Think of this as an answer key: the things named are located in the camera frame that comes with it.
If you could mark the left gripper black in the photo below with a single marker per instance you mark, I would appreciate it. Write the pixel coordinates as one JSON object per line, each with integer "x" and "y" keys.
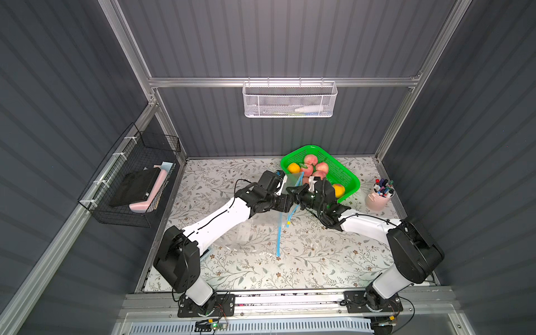
{"x": 280, "y": 202}

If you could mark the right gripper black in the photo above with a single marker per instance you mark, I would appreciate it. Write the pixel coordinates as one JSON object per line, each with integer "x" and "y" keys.
{"x": 305, "y": 199}

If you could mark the pink peach with leaf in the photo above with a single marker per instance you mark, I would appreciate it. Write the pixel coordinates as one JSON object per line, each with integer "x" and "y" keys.
{"x": 307, "y": 169}

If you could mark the clear zip-top bag blue zipper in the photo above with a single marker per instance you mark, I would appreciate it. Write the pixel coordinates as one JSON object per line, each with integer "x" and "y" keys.
{"x": 268, "y": 226}

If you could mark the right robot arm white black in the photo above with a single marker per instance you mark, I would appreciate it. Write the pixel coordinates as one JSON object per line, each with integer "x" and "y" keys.
{"x": 415, "y": 252}

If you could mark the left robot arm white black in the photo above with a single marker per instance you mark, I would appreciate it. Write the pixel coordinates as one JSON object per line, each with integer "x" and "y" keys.
{"x": 178, "y": 257}

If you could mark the yellow peach left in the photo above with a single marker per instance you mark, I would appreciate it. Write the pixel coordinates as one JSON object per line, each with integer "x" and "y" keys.
{"x": 294, "y": 168}

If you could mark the yellow peach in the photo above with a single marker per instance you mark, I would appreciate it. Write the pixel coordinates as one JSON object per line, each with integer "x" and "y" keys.
{"x": 294, "y": 168}
{"x": 339, "y": 190}

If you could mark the pink peach top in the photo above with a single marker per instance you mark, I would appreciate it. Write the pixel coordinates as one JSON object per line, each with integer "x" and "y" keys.
{"x": 311, "y": 159}

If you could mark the pink peach upper right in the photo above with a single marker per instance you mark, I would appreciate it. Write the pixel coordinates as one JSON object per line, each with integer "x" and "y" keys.
{"x": 322, "y": 167}

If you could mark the yellow peach right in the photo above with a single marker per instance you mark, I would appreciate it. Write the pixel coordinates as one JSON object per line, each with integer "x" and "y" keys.
{"x": 339, "y": 190}

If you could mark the green plastic basket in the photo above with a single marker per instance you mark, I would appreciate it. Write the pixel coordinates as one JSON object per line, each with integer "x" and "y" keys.
{"x": 338, "y": 173}

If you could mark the white tube in basket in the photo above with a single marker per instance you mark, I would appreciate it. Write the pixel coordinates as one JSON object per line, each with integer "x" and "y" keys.
{"x": 318, "y": 109}

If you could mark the pink pen cup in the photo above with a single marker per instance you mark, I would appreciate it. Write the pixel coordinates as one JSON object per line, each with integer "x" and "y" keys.
{"x": 381, "y": 193}

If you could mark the teal calculator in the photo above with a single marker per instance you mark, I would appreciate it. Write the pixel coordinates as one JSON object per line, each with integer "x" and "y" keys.
{"x": 206, "y": 254}

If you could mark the black pouch in basket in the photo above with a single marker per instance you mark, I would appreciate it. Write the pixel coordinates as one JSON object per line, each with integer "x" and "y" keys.
{"x": 135, "y": 187}

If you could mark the white wire wall basket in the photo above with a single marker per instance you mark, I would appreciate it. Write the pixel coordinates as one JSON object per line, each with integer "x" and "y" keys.
{"x": 278, "y": 99}

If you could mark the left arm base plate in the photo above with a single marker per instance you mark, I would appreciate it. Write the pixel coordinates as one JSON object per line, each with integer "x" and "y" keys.
{"x": 218, "y": 305}

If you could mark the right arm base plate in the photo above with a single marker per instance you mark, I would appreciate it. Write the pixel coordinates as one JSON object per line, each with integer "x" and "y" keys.
{"x": 363, "y": 301}

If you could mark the black wire wall basket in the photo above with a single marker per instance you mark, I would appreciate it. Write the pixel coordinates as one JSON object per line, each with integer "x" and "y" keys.
{"x": 137, "y": 150}

